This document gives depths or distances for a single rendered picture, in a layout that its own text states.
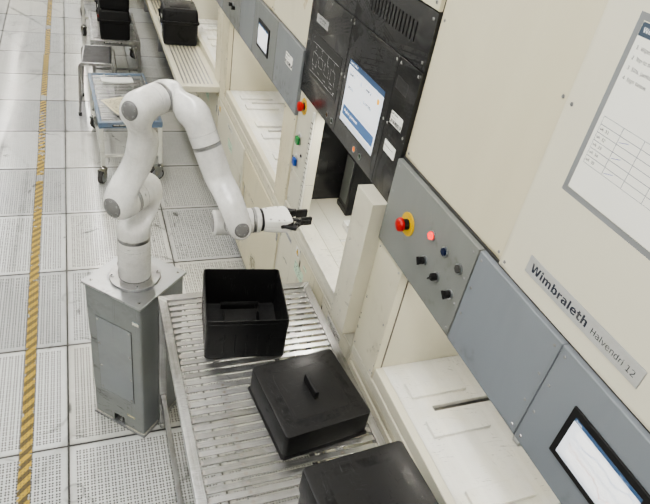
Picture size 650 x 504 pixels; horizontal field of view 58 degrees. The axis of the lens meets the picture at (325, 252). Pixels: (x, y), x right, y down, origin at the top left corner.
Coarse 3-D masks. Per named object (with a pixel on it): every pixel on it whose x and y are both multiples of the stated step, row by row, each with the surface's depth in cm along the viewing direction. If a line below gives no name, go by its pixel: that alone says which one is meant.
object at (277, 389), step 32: (320, 352) 197; (256, 384) 184; (288, 384) 183; (320, 384) 185; (352, 384) 187; (288, 416) 173; (320, 416) 175; (352, 416) 177; (288, 448) 170; (320, 448) 178
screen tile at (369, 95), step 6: (366, 90) 183; (366, 96) 183; (372, 96) 179; (372, 102) 180; (378, 108) 176; (360, 114) 188; (366, 114) 184; (366, 120) 184; (372, 120) 180; (372, 126) 181
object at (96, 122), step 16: (144, 80) 460; (96, 96) 419; (112, 96) 427; (96, 112) 402; (112, 112) 406; (96, 128) 436; (160, 128) 410; (160, 144) 417; (160, 160) 424; (160, 176) 432
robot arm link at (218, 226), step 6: (216, 210) 189; (252, 210) 192; (210, 216) 192; (216, 216) 187; (222, 216) 187; (252, 216) 191; (210, 222) 192; (216, 222) 186; (222, 222) 187; (252, 222) 191; (216, 228) 187; (222, 228) 188; (252, 228) 192; (216, 234) 189; (222, 234) 190; (228, 234) 190
